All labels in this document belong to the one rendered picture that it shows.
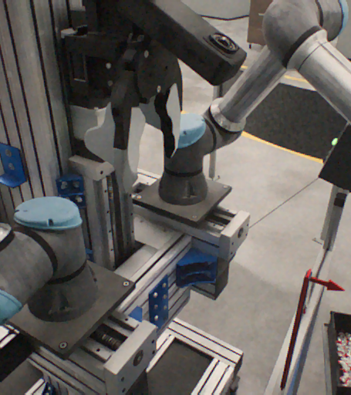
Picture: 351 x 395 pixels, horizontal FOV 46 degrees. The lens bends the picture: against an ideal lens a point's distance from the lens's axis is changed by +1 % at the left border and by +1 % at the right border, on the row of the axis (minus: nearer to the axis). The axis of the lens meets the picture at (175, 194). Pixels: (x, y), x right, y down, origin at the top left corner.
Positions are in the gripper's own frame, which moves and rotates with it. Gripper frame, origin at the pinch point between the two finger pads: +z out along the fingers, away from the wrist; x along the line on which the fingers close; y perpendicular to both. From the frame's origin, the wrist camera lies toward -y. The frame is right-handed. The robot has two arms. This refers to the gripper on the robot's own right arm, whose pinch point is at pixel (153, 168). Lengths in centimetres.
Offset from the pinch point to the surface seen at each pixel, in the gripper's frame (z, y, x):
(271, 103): 67, 46, -211
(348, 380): 64, -28, -35
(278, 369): 62, -14, -28
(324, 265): 62, -15, -69
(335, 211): 48, -14, -77
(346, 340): 65, -26, -47
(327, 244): 60, -14, -77
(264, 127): 84, 49, -212
